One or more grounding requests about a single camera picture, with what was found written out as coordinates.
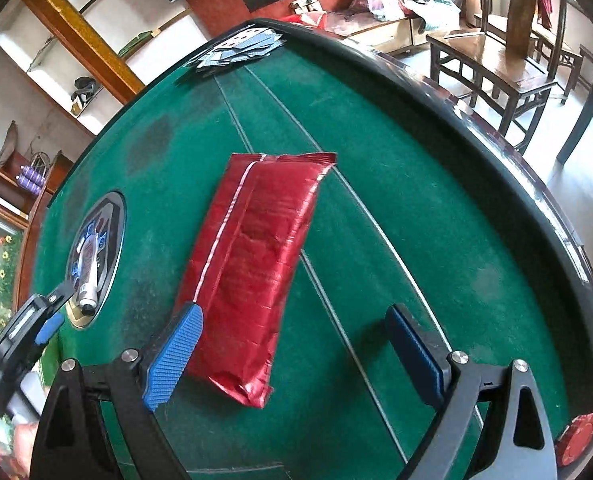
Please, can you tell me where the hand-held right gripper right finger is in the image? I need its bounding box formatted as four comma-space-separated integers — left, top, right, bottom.
384, 304, 560, 480

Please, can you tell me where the round tray with items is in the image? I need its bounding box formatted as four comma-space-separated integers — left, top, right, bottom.
65, 190, 127, 330

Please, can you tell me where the green flat object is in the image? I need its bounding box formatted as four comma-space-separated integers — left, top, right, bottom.
118, 30, 153, 57

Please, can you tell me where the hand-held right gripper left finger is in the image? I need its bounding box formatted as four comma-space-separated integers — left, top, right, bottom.
29, 301, 204, 480

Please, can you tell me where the patterned metallic tube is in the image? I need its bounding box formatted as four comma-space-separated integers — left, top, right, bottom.
76, 237, 101, 313

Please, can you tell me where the red cloth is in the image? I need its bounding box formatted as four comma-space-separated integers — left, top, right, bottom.
537, 0, 556, 33

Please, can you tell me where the white wall shelf unit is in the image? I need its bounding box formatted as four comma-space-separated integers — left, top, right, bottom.
0, 0, 197, 136

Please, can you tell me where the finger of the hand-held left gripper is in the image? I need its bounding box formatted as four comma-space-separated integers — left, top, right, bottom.
45, 280, 77, 307
34, 312, 66, 347

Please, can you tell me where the dark wooden chair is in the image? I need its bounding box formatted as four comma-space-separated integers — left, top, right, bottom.
529, 0, 585, 106
425, 0, 560, 155

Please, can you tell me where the person's left hand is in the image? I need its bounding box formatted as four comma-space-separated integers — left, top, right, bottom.
11, 421, 41, 478

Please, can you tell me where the dark wooden table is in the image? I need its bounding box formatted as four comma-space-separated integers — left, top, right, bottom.
558, 45, 593, 165

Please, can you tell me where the pile of playing cards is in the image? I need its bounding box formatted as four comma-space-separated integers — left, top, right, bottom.
184, 25, 290, 78

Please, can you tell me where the dark ornament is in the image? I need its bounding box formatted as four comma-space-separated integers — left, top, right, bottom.
70, 76, 104, 116

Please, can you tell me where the brown wooden cabinet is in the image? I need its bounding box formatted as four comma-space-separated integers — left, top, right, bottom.
0, 150, 74, 301

